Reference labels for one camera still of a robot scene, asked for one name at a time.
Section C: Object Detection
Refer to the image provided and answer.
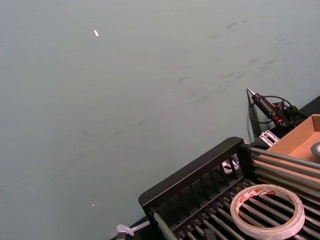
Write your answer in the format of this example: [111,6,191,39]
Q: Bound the roll of white tape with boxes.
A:
[229,183,306,239]

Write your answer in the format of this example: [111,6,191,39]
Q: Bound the black rack with steel bars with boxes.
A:
[138,136,320,240]

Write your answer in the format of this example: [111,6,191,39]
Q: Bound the small white block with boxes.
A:
[223,154,239,174]

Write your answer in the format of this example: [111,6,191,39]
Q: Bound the shallow brown cardboard tray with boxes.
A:
[252,114,320,181]

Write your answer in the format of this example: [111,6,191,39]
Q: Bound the plain pale wall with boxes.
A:
[0,0,320,240]

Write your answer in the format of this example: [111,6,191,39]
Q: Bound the black corded tool orange parts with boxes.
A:
[246,87,308,130]

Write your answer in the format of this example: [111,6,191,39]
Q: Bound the small white slotted bracket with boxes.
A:
[258,129,280,147]

